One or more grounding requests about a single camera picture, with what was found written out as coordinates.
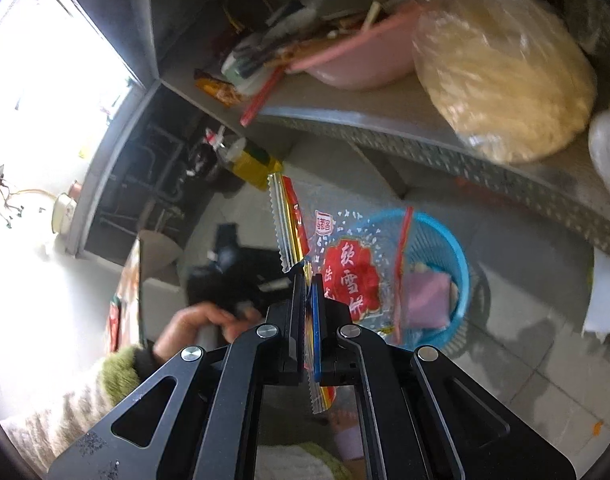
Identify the clear red label snack wrapper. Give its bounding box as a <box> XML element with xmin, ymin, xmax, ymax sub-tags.
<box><xmin>267</xmin><ymin>172</ymin><xmax>411</xmax><ymax>413</ymax></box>

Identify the pink sponge cloth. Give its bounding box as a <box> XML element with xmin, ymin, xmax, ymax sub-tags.
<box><xmin>402</xmin><ymin>270</ymin><xmax>453</xmax><ymax>331</ymax></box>

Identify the blue plastic basket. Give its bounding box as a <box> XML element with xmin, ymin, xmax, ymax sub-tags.
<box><xmin>352</xmin><ymin>210</ymin><xmax>470</xmax><ymax>352</ymax></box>

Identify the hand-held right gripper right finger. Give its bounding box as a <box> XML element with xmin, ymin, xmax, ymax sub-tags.
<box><xmin>310</xmin><ymin>285</ymin><xmax>573</xmax><ymax>480</ymax></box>

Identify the orange snack packet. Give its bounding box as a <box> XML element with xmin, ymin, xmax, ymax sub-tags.
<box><xmin>194</xmin><ymin>77</ymin><xmax>246</xmax><ymax>108</ymax></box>

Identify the yellow oil bottle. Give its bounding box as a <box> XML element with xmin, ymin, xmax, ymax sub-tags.
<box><xmin>220</xmin><ymin>137</ymin><xmax>283</xmax><ymax>191</ymax></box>

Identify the white plastic bag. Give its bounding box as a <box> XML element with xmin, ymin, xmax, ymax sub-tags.
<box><xmin>588</xmin><ymin>110</ymin><xmax>610</xmax><ymax>196</ymax></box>

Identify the pink plastic basin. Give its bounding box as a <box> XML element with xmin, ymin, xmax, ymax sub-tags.
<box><xmin>290</xmin><ymin>0</ymin><xmax>426</xmax><ymax>92</ymax></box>

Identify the grey concrete counter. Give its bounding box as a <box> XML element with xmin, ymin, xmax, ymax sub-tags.
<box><xmin>67</xmin><ymin>80</ymin><xmax>161</xmax><ymax>256</ymax></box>

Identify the bag of dried noodles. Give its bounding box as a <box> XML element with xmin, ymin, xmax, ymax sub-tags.
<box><xmin>412</xmin><ymin>0</ymin><xmax>598</xmax><ymax>165</ymax></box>

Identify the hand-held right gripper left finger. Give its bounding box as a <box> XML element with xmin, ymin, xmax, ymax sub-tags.
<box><xmin>47</xmin><ymin>260</ymin><xmax>311</xmax><ymax>480</ymax></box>

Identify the white crumpled cloth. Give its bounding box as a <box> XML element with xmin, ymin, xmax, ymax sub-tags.
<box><xmin>582</xmin><ymin>250</ymin><xmax>610</xmax><ymax>336</ymax></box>

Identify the person's left hand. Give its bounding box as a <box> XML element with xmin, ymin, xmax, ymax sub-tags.
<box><xmin>152</xmin><ymin>305</ymin><xmax>263</xmax><ymax>361</ymax></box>

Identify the pink slipper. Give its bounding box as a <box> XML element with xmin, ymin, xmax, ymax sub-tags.
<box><xmin>330</xmin><ymin>407</ymin><xmax>368</xmax><ymax>461</ymax></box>

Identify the black pot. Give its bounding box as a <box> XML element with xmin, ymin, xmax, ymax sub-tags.
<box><xmin>185</xmin><ymin>127</ymin><xmax>231</xmax><ymax>183</ymax></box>

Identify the pile of kitchen utensils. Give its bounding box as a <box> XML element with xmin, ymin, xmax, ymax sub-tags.
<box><xmin>222</xmin><ymin>0</ymin><xmax>436</xmax><ymax>91</ymax></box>

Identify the perforated metal shelf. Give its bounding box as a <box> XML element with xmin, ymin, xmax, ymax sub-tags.
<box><xmin>160</xmin><ymin>67</ymin><xmax>610</xmax><ymax>266</ymax></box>

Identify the white fluffy towel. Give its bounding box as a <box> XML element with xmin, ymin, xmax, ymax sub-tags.
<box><xmin>257</xmin><ymin>440</ymin><xmax>351</xmax><ymax>480</ymax></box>

